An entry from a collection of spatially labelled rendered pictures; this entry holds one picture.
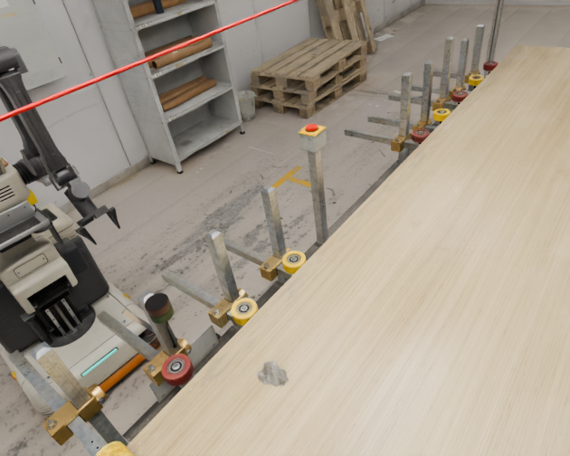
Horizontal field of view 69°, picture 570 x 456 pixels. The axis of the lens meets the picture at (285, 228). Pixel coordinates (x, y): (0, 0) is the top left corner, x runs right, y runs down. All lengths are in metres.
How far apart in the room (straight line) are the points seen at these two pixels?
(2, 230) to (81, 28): 2.36
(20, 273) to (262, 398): 1.18
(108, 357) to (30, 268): 0.60
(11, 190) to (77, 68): 2.19
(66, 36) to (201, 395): 3.15
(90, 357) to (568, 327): 1.91
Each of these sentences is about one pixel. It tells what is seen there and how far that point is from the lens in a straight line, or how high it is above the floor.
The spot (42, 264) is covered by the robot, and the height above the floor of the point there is 0.82.
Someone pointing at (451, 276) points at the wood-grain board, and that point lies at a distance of 1.35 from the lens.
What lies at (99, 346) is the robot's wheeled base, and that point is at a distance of 2.28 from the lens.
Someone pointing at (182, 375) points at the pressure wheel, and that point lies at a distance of 1.19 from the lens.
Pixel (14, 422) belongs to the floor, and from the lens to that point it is 2.65.
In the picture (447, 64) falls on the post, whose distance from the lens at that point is 2.54.
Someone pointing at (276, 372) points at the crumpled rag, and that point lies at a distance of 1.13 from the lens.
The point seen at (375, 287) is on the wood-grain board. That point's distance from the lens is 1.29.
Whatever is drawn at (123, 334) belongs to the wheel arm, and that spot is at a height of 0.86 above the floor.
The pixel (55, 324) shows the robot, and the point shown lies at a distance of 2.37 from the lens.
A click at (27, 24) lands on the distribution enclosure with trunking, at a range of 3.47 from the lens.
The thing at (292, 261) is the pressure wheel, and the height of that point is 0.91.
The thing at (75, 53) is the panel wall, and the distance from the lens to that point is 3.85.
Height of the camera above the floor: 1.85
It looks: 38 degrees down
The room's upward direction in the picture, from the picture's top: 9 degrees counter-clockwise
